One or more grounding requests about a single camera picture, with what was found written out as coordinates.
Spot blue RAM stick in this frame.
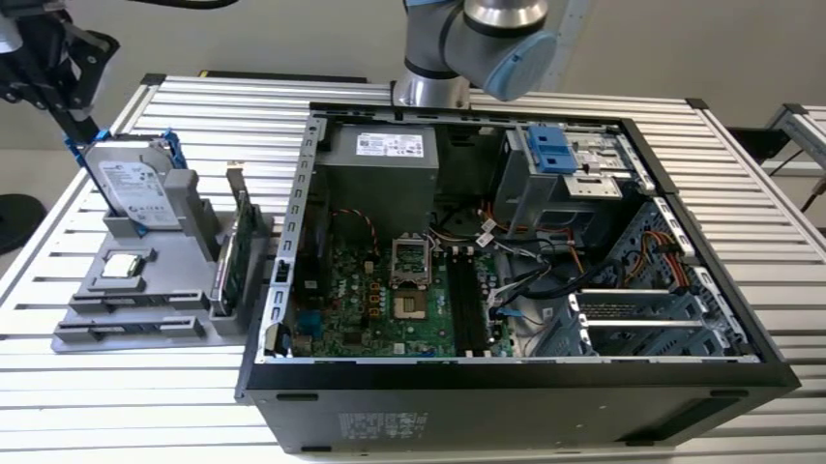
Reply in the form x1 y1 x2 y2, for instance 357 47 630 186
61 322 203 337

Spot black RAM slot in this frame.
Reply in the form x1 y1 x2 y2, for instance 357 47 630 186
456 246 480 359
473 246 496 359
465 246 489 359
449 246 472 359

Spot hard disk in blue carrier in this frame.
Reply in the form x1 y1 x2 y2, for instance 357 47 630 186
62 126 189 238

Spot black round stand base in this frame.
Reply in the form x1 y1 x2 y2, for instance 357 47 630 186
0 192 49 255

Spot silver CPU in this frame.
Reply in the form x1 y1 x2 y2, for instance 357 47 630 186
97 251 145 280

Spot grey parts rack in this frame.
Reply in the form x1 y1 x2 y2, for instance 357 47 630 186
50 168 277 357

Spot green graphics card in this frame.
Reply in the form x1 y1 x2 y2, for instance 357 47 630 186
210 161 266 320

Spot black case fan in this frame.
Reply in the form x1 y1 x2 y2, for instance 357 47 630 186
294 202 333 310

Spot grey power supply box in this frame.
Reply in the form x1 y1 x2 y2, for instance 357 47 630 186
314 123 442 252

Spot blue expansion slot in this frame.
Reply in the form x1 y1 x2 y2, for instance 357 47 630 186
295 310 325 339

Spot CPU socket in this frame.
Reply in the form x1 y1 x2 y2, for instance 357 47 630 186
392 285 433 324

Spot blue plastic drive latch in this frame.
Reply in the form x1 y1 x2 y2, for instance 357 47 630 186
526 126 577 175

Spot green motherboard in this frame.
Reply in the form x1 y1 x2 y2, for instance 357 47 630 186
290 236 518 360

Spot grey metal drive cage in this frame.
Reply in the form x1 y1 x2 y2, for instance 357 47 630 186
494 123 654 241

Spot black open PC case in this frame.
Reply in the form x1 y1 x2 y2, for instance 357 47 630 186
233 100 803 455

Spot grey metal disk bay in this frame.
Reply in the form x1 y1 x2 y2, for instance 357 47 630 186
568 287 744 360

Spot black box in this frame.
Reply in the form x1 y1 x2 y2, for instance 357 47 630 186
722 126 793 160

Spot aluminium slatted side table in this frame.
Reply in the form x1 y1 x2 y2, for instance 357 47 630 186
765 101 826 170

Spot twisted multicolour fan wire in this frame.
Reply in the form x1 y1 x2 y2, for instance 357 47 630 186
330 208 384 257

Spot metal socket cover frame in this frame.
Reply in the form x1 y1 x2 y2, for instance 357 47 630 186
390 232 433 287

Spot black white green wire bundle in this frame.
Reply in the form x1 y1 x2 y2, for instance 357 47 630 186
426 212 557 310

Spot wire locking lever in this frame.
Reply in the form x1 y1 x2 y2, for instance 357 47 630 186
428 231 445 287

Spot orange wires with black connector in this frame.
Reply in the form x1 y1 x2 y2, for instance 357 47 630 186
481 200 588 275

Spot black round cable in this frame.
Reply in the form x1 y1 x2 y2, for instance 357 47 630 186
516 259 622 301

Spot orange red yellow wire bundle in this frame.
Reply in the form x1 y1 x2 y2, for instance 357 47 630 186
616 229 697 297

